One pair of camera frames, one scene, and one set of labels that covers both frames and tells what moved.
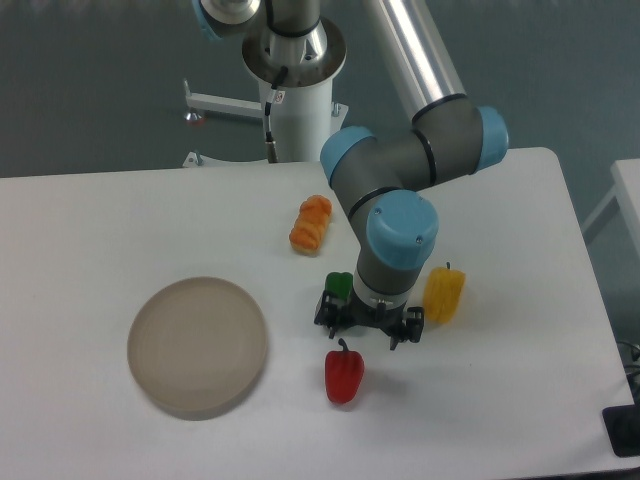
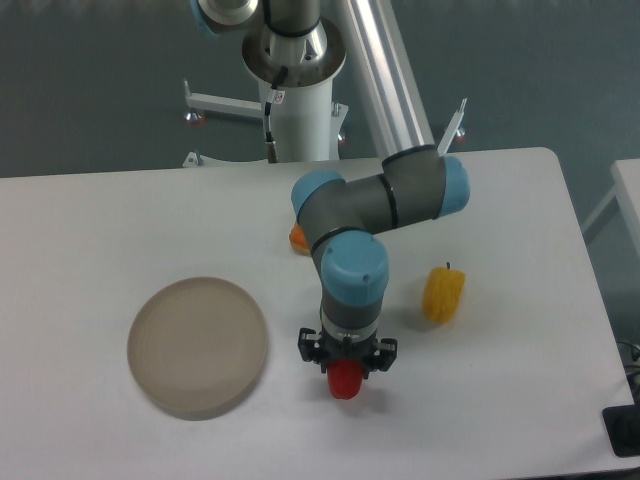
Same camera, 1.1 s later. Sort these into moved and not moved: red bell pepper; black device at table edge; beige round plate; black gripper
Moved: black gripper
Not moved: beige round plate; red bell pepper; black device at table edge
